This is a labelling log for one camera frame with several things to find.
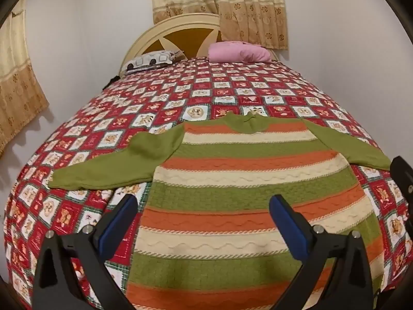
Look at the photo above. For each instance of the red teddy-bear patterned bedspread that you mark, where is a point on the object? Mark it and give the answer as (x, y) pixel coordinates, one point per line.
(150, 101)

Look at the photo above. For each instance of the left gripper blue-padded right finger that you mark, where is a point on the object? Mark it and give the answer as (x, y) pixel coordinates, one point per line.
(349, 283)

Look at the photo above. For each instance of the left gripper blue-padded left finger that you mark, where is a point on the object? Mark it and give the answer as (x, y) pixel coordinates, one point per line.
(56, 284)

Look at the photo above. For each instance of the pink pillow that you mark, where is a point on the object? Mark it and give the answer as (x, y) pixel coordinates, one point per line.
(237, 51)

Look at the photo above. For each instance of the beige floral window curtain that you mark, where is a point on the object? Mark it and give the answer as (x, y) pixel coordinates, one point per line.
(262, 22)

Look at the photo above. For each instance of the beige side curtain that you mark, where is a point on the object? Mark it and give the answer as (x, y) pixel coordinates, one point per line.
(21, 97)

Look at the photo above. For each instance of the green orange cream striped sweater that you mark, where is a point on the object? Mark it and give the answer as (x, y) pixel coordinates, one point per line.
(206, 239)

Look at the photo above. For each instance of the cream and brown headboard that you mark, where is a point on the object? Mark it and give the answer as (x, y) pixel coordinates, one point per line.
(191, 33)

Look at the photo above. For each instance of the white car-print pillow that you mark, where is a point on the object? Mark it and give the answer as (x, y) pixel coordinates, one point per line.
(152, 60)

